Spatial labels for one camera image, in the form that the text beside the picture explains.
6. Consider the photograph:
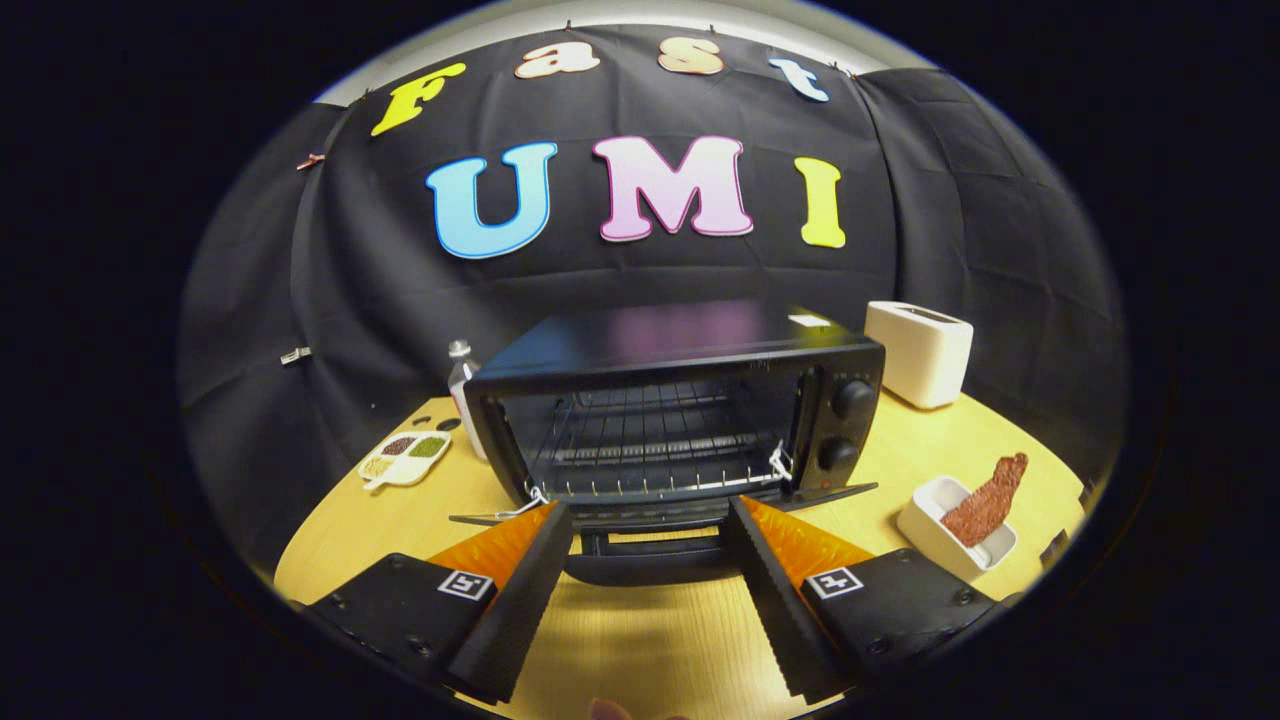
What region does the white divided dish of beans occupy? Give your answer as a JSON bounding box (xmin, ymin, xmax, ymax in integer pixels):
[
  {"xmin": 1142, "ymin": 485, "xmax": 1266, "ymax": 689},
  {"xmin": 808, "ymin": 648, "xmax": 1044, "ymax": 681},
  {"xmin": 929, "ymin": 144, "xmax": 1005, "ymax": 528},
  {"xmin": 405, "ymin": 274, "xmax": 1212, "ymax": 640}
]
[{"xmin": 357, "ymin": 430, "xmax": 453, "ymax": 492}]

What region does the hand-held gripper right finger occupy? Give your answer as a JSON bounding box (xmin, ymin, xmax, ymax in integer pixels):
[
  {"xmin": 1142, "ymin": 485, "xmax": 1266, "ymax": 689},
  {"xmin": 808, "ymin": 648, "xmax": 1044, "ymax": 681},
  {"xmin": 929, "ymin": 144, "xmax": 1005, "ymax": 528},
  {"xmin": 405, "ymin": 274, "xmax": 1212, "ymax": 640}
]
[{"xmin": 726, "ymin": 497, "xmax": 1001, "ymax": 704}]

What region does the white rectangular tray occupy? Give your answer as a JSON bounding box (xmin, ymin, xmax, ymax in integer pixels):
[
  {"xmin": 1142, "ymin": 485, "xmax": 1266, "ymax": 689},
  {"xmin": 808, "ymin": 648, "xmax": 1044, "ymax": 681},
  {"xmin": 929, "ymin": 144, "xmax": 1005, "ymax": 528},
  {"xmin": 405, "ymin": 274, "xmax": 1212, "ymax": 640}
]
[{"xmin": 897, "ymin": 476, "xmax": 1019, "ymax": 584}]

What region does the black toaster oven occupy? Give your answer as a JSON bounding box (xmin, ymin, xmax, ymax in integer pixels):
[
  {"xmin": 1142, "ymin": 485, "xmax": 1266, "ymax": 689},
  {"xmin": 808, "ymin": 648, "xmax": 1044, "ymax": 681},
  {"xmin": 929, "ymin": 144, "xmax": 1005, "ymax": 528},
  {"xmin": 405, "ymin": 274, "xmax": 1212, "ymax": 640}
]
[{"xmin": 450, "ymin": 300, "xmax": 887, "ymax": 588}]

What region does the reddish-brown meat piece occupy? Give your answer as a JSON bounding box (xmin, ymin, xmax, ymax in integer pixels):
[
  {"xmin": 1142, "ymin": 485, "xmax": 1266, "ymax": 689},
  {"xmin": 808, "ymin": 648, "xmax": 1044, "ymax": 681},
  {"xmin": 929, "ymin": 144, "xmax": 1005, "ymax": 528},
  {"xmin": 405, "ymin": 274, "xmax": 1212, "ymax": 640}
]
[{"xmin": 940, "ymin": 453, "xmax": 1029, "ymax": 548}]

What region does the clear bottle with white cap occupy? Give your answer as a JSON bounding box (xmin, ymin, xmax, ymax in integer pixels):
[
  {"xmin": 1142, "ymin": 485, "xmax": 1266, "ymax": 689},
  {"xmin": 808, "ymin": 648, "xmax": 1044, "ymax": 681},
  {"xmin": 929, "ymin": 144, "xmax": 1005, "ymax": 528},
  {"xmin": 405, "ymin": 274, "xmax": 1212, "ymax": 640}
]
[{"xmin": 447, "ymin": 340, "xmax": 489, "ymax": 463}]

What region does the white pop-up toaster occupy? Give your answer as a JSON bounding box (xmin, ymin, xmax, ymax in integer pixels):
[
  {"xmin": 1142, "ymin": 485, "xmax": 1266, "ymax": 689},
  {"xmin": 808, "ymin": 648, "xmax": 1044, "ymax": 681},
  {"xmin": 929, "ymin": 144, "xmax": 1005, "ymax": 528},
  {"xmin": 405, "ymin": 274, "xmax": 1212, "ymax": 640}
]
[{"xmin": 865, "ymin": 301, "xmax": 974, "ymax": 410}]

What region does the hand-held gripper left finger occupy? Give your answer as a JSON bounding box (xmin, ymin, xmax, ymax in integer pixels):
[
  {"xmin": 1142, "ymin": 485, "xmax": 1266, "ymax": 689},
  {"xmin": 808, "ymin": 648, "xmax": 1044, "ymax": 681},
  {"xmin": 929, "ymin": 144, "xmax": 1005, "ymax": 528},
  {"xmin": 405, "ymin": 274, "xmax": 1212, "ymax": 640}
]
[{"xmin": 300, "ymin": 500, "xmax": 577, "ymax": 706}]

